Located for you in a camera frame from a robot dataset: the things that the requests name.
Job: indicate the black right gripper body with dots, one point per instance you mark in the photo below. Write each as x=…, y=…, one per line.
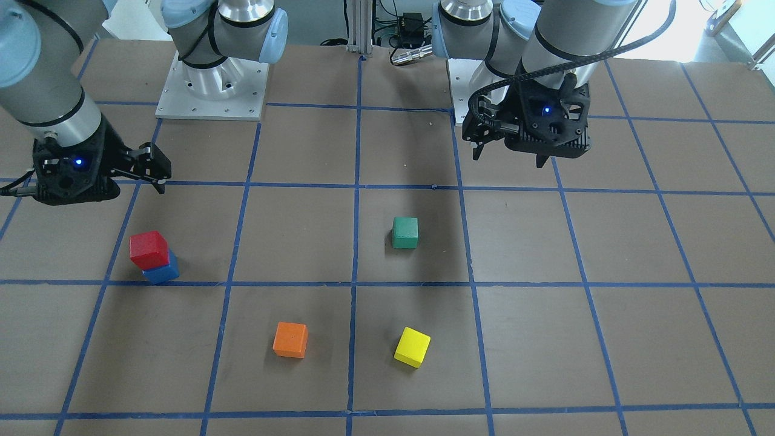
x=108, y=152

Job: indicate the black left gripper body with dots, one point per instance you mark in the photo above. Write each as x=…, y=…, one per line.
x=519, y=104

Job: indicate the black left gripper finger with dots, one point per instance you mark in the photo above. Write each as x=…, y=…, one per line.
x=478, y=148
x=540, y=160

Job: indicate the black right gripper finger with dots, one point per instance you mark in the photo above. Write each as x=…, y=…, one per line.
x=158, y=184
x=147, y=162

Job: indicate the red wooden block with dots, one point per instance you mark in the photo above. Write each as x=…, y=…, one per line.
x=149, y=250

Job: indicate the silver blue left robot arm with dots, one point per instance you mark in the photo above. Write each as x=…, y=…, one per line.
x=524, y=40

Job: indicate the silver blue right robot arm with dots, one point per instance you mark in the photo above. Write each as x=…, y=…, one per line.
x=224, y=49

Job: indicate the blue wooden block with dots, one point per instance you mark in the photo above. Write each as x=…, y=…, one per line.
x=163, y=273

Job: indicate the green wooden block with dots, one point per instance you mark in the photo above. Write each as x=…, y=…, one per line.
x=405, y=232

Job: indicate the orange wooden block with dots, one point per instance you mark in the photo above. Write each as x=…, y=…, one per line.
x=290, y=340

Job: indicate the yellow wooden block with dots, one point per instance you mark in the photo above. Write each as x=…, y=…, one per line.
x=412, y=347

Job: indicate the silver cylindrical connector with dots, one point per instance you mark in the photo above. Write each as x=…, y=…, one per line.
x=411, y=56

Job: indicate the black electronics box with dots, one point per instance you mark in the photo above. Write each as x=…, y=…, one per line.
x=410, y=30

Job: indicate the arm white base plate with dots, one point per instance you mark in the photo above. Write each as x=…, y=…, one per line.
x=465, y=77
x=232, y=91

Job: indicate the aluminium frame post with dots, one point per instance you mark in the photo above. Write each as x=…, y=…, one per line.
x=360, y=27

